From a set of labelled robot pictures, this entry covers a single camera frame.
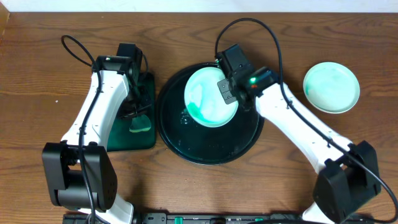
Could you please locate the green sponge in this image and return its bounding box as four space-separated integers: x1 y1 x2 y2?
129 114 152 133

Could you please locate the mint plate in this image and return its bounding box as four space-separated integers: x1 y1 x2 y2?
303 62 361 114
184 67 238 128

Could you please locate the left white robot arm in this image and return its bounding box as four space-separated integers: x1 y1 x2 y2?
42 55 141 223

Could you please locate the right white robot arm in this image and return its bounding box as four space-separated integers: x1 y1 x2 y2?
218 67 381 223

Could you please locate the dark green rectangular tray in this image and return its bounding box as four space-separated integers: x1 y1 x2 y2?
107 73 156 152

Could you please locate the round black tray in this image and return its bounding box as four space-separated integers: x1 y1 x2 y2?
155 62 264 165

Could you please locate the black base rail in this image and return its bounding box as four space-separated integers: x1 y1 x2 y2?
62 212 375 224

